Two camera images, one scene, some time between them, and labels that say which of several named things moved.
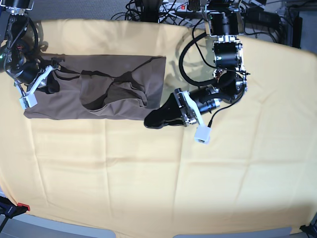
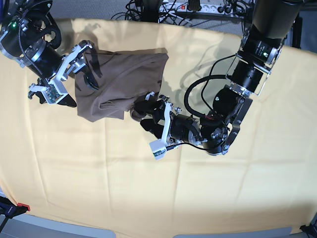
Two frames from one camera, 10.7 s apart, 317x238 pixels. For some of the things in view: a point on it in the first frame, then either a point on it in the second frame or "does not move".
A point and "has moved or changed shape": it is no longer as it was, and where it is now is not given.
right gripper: x=184 y=106 -> x=174 y=129
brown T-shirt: x=104 y=87 has moved or changed shape
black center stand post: x=150 y=10 does not move
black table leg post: x=297 y=31 does not move
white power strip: x=181 y=8 does not move
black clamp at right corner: x=310 y=229 does not move
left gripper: x=25 y=72 -> x=48 y=62
